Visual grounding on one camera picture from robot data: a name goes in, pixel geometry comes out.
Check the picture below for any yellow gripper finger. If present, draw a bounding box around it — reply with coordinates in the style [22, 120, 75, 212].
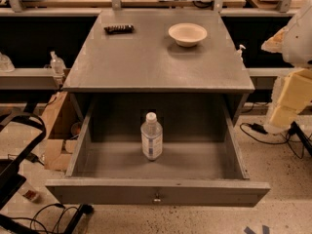
[269, 105, 297, 129]
[278, 68, 312, 112]

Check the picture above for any clear plastic water bottle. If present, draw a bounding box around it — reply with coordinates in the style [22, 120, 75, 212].
[140, 112, 163, 161]

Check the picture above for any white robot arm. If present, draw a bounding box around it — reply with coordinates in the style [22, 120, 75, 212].
[261, 0, 312, 134]

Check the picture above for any small white pump bottle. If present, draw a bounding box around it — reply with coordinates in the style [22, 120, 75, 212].
[236, 44, 246, 61]

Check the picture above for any grey open top drawer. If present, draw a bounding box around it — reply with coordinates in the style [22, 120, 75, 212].
[46, 94, 270, 207]

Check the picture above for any clear sanitizer bottle left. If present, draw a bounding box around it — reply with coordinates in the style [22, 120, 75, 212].
[50, 52, 65, 75]

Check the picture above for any white paper bowl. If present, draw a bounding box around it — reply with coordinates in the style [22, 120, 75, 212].
[169, 23, 208, 48]

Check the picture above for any grey wooden cabinet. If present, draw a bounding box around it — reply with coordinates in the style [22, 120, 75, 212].
[63, 9, 254, 120]

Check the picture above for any dark snack bar wrapper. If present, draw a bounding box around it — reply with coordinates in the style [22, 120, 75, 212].
[104, 24, 135, 34]

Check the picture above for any brown cardboard box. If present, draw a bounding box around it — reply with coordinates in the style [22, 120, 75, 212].
[41, 92, 78, 171]

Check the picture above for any clear plastic dome lid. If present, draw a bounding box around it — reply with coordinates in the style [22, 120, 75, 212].
[0, 53, 15, 72]

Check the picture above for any black power cable right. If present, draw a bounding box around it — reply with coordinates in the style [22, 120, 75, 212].
[239, 120, 312, 160]

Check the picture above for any black floor cables left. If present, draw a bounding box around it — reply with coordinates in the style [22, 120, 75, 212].
[0, 202, 96, 234]

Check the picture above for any black chair frame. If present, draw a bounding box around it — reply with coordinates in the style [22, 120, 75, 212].
[0, 110, 47, 210]

